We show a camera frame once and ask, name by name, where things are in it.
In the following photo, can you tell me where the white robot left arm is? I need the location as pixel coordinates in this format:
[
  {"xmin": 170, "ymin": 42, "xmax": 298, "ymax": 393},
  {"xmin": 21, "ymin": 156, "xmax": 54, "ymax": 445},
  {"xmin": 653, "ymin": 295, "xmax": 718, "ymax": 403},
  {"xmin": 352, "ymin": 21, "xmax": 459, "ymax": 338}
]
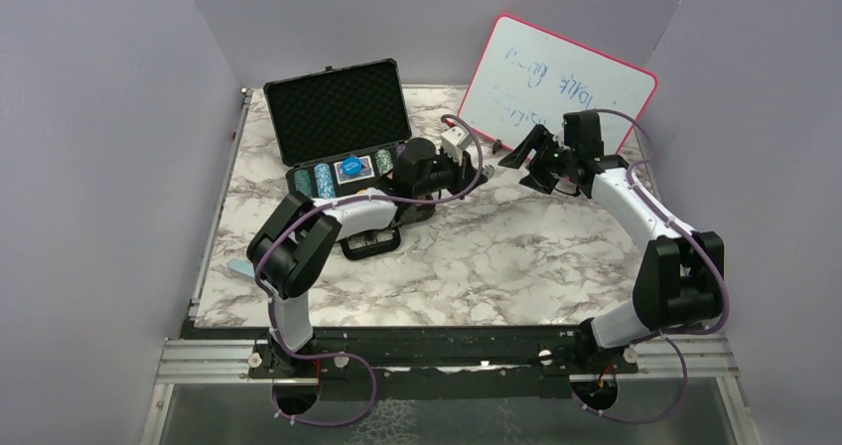
[{"xmin": 246, "ymin": 138, "xmax": 494, "ymax": 376}]

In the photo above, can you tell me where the green white chip stack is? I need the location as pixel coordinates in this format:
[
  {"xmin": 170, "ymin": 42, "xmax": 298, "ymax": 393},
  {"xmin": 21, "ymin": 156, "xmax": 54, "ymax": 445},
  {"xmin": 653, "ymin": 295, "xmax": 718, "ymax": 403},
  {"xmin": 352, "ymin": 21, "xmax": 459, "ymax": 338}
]
[{"xmin": 374, "ymin": 149, "xmax": 394, "ymax": 175}]

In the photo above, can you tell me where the light blue small container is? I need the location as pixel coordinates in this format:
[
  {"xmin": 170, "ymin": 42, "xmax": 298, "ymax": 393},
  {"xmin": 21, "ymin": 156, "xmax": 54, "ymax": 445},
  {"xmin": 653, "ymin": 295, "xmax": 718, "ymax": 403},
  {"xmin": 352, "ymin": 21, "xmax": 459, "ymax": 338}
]
[{"xmin": 226, "ymin": 258, "xmax": 254, "ymax": 278}]

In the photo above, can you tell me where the pink framed whiteboard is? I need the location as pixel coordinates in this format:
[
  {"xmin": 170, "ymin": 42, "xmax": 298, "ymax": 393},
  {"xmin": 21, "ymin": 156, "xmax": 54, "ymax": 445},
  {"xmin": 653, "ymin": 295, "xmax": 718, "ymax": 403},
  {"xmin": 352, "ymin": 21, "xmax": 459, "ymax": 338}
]
[{"xmin": 458, "ymin": 14, "xmax": 658, "ymax": 153}]

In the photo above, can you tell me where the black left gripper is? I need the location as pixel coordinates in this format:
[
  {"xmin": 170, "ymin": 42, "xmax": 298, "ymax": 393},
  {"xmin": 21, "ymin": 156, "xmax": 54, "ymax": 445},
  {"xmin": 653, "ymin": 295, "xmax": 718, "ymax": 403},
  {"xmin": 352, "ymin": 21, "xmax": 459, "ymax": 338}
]
[{"xmin": 413, "ymin": 145, "xmax": 486, "ymax": 199}]

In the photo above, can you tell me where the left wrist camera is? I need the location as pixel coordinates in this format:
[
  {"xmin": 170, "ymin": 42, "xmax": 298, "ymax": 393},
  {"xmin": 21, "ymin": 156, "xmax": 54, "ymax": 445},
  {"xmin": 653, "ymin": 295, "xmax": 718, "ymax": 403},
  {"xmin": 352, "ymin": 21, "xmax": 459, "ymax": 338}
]
[{"xmin": 439, "ymin": 126, "xmax": 473, "ymax": 163}]

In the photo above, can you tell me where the blue small blind button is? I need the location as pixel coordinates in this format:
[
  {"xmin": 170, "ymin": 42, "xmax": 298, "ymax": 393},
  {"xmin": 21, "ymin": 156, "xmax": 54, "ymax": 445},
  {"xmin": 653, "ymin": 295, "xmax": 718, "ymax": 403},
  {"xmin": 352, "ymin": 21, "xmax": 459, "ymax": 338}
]
[{"xmin": 341, "ymin": 157, "xmax": 364, "ymax": 177}]

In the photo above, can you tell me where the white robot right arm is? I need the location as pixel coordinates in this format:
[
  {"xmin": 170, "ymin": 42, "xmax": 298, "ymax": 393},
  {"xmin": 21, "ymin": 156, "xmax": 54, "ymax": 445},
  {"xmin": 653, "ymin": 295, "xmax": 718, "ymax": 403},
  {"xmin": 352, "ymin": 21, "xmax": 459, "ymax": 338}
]
[{"xmin": 499, "ymin": 108, "xmax": 730, "ymax": 372}]

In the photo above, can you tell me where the green blue chip stack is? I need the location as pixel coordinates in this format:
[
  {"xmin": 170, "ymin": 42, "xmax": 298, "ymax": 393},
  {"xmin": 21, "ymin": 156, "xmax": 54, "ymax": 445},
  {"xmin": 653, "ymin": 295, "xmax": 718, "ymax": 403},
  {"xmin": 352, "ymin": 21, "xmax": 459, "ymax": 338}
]
[{"xmin": 293, "ymin": 169, "xmax": 314, "ymax": 198}]

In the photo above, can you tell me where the black poker set case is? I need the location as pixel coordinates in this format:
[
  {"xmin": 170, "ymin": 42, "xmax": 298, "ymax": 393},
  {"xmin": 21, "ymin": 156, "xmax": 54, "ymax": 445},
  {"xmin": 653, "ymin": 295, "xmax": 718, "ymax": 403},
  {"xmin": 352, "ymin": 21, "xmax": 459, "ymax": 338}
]
[{"xmin": 262, "ymin": 58, "xmax": 439, "ymax": 261}]

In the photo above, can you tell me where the light blue chip stack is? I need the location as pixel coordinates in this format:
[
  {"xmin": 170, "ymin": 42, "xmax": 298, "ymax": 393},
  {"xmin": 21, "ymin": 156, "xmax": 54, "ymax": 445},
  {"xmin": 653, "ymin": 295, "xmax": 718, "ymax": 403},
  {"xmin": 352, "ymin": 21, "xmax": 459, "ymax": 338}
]
[{"xmin": 314, "ymin": 163, "xmax": 336, "ymax": 199}]

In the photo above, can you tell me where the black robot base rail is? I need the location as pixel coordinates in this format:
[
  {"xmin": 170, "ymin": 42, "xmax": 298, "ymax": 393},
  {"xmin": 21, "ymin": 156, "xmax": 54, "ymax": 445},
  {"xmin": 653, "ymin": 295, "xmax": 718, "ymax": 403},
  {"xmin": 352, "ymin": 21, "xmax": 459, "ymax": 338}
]
[{"xmin": 181, "ymin": 320, "xmax": 639, "ymax": 404}]

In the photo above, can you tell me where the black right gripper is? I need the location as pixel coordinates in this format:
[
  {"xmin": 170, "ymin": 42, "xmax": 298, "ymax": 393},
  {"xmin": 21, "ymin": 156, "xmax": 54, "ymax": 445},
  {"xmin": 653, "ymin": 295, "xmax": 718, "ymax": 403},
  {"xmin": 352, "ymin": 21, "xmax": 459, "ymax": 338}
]
[{"xmin": 499, "ymin": 124, "xmax": 577, "ymax": 195}]

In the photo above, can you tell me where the blue playing card deck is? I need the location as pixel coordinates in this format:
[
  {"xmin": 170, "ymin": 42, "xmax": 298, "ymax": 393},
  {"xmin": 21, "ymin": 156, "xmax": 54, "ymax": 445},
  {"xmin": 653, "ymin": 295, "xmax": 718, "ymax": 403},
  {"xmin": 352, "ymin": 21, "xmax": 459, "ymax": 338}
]
[{"xmin": 334, "ymin": 155, "xmax": 375, "ymax": 185}]

